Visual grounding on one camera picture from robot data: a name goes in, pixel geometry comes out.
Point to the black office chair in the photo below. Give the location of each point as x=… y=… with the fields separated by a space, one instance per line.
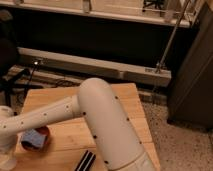
x=9 y=56

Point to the wooden table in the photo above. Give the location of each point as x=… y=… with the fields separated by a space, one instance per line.
x=70 y=139

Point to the black striped rectangular block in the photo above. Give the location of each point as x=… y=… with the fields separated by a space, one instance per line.
x=86 y=161

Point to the long white radiator unit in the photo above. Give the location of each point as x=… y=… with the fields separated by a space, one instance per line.
x=145 y=75

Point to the brown ceramic cup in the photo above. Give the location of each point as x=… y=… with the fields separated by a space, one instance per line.
x=42 y=130

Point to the dark cabinet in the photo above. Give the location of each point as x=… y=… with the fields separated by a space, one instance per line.
x=190 y=98

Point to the metal pole stand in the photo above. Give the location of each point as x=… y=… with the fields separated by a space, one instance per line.
x=160 y=64

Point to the white round object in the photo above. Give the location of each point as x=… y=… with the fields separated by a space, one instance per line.
x=7 y=163

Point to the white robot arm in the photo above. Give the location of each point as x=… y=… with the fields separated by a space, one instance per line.
x=95 y=101

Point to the blue cloth in cup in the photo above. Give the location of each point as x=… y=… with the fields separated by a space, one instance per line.
x=34 y=138

